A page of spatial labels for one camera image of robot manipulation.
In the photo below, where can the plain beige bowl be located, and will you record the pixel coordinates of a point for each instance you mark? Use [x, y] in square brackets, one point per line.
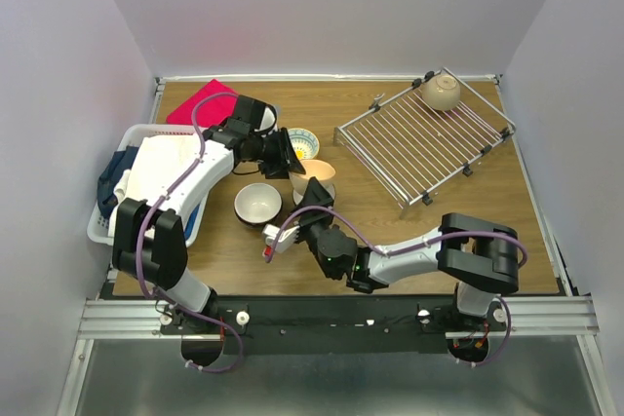
[441, 92]

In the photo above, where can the white cloth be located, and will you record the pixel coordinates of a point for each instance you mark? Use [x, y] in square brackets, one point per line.
[160, 160]

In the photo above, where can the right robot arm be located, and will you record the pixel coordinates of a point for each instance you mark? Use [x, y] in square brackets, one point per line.
[484, 257]

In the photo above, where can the navy blue garment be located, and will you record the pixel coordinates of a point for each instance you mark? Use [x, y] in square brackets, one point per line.
[120, 161]

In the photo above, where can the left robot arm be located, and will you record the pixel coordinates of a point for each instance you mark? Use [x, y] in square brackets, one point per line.
[149, 242]

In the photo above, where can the wire dish rack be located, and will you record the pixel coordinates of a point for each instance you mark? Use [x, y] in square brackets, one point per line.
[413, 150]

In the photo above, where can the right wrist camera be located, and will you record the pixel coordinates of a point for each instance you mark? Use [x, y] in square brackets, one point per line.
[277, 240]

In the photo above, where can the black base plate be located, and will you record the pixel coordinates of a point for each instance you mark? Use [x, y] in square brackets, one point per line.
[339, 324]

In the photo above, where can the cream striped bowl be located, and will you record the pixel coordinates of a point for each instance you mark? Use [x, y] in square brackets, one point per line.
[297, 135]

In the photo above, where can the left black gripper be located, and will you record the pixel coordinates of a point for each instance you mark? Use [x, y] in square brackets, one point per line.
[286, 157]

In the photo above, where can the beige bowl with drawing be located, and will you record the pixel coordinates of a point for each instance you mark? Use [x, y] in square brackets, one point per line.
[313, 168]

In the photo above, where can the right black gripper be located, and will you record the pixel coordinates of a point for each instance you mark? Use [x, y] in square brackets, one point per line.
[317, 196]

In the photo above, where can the red bowl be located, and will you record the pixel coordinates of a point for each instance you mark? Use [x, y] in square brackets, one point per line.
[258, 200]

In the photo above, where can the teal white bowl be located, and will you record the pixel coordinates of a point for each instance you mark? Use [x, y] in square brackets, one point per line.
[315, 195]

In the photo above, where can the red folded cloth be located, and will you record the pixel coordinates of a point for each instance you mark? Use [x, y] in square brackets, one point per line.
[212, 113]

